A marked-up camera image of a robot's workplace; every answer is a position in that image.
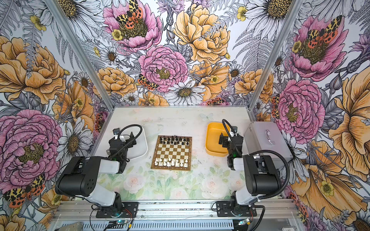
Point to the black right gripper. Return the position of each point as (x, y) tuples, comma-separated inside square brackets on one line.
[(225, 139)]

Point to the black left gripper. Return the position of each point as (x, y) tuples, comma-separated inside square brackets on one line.
[(129, 141)]

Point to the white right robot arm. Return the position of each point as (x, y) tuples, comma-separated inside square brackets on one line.
[(260, 173)]

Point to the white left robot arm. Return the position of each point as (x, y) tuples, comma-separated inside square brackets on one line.
[(79, 177)]

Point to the wooden chess board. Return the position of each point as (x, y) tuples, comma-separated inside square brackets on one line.
[(172, 153)]

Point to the white plastic bin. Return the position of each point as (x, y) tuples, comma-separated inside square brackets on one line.
[(140, 149)]

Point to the yellow plastic bin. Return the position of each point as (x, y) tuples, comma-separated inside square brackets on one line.
[(213, 148)]

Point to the grey metal box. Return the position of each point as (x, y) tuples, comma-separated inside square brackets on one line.
[(265, 136)]

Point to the floral table mat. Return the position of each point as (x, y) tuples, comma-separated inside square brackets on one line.
[(209, 176)]

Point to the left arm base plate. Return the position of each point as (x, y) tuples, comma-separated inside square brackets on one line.
[(126, 210)]

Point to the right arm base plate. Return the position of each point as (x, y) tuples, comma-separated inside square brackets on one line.
[(231, 209)]

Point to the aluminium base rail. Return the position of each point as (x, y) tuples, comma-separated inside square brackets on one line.
[(153, 210)]

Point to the white cable duct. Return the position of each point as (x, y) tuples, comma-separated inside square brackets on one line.
[(148, 225)]

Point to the aluminium corner post left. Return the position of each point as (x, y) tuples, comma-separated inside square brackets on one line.
[(74, 41)]

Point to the aluminium corner post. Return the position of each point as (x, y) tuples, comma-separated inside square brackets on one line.
[(280, 40), (74, 41)]

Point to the aluminium corner post right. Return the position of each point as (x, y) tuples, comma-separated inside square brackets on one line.
[(280, 40)]

